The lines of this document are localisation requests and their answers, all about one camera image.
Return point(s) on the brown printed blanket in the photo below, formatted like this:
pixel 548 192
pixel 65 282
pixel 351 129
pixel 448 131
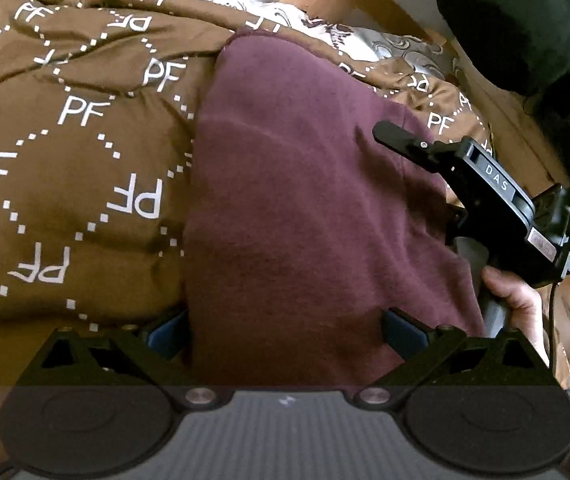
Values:
pixel 65 160

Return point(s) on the dark green jacket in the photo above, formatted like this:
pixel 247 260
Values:
pixel 525 15

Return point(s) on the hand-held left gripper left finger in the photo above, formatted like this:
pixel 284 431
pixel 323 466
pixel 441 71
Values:
pixel 165 335

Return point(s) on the white floral bed sheet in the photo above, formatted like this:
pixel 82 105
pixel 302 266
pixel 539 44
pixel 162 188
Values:
pixel 395 45

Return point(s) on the maroon garment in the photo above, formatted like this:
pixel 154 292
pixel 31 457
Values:
pixel 315 210

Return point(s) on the person's right hand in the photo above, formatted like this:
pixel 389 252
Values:
pixel 520 305

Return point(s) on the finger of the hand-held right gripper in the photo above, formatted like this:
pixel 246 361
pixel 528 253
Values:
pixel 405 141

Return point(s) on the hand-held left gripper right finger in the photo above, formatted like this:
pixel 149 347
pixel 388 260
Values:
pixel 402 332

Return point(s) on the wooden bed frame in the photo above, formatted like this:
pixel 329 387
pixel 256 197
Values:
pixel 515 125

